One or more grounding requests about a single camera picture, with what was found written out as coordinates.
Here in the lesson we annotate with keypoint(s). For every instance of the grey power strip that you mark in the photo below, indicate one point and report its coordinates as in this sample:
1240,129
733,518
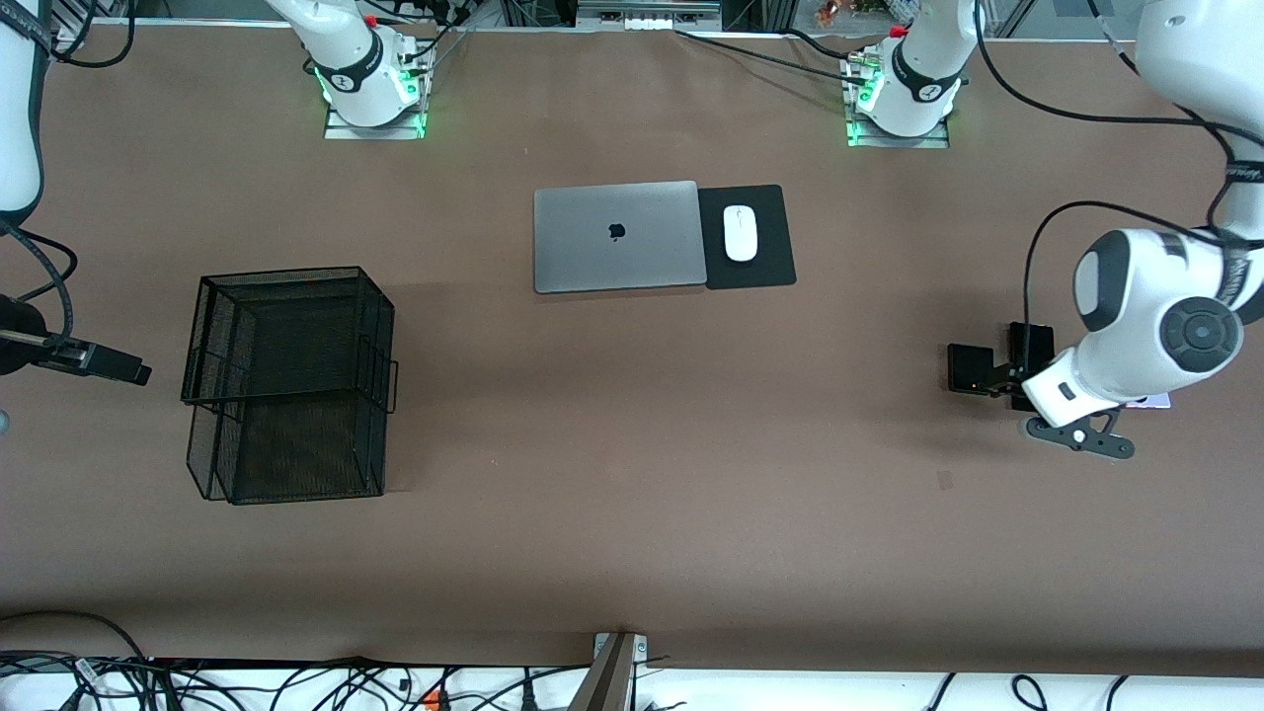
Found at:
647,12

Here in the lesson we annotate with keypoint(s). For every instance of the tall black smartphone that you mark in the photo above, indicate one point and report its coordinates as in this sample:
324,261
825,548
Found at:
1032,341

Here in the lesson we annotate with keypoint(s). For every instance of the small black flip phone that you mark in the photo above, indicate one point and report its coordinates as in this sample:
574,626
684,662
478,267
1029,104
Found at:
966,365

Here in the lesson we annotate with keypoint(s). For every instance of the lilac flip phone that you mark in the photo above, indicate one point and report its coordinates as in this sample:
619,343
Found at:
1155,402

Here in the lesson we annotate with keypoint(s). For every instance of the silver closed laptop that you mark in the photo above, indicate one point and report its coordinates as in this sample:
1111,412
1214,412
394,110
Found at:
612,262

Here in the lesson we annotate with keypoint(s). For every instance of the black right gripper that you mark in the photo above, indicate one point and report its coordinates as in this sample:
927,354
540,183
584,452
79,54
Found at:
18,334

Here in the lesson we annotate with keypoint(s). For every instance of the black mouse pad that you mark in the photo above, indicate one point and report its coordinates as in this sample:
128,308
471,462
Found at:
772,269

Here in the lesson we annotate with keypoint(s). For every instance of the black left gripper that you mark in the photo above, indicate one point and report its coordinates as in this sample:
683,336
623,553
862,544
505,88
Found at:
1023,359

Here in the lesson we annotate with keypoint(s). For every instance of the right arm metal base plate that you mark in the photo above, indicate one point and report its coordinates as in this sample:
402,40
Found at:
375,133

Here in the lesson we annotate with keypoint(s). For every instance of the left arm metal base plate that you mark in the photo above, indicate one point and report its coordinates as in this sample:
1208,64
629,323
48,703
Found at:
899,143

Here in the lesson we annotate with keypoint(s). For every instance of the white computer mouse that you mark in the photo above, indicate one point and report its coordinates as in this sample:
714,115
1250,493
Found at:
741,237

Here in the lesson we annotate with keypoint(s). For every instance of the aluminium camera mount pole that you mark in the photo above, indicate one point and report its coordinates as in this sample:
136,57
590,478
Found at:
607,681

